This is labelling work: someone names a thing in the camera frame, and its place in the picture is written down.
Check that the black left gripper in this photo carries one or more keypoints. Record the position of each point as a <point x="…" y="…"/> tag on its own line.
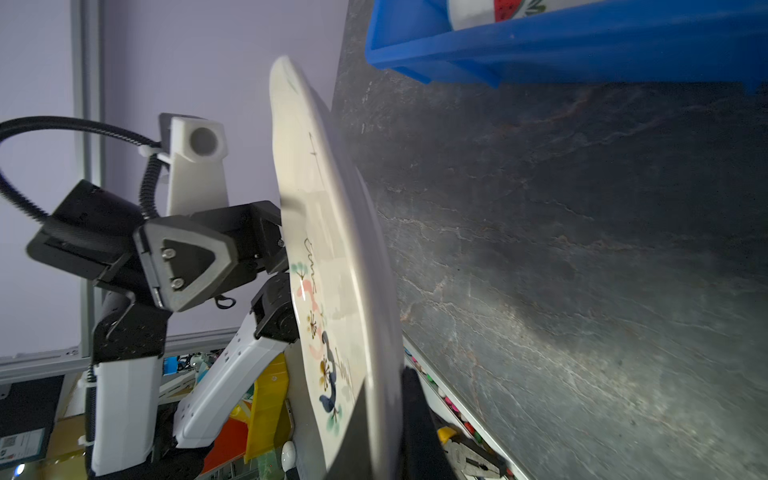
<point x="186" y="263"/>

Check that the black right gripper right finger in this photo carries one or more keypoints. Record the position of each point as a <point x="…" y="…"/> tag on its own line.
<point x="422" y="456"/>

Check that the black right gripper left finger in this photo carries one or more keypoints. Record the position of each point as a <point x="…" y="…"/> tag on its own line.
<point x="353" y="461"/>

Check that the cream floral plate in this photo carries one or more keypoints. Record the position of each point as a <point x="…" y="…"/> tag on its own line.
<point x="342" y="285"/>

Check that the white watermelon plate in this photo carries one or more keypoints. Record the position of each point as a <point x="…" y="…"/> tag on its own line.
<point x="465" y="14"/>

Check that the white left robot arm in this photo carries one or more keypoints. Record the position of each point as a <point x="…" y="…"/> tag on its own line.
<point x="129" y="433"/>

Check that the blue plastic bin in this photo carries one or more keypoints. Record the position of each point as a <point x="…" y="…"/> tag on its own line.
<point x="608" y="41"/>

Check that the yellow black pliers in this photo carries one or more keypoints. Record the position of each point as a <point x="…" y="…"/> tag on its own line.
<point x="466" y="458"/>

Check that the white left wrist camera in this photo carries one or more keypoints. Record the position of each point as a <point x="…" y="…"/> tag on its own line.
<point x="194" y="149"/>

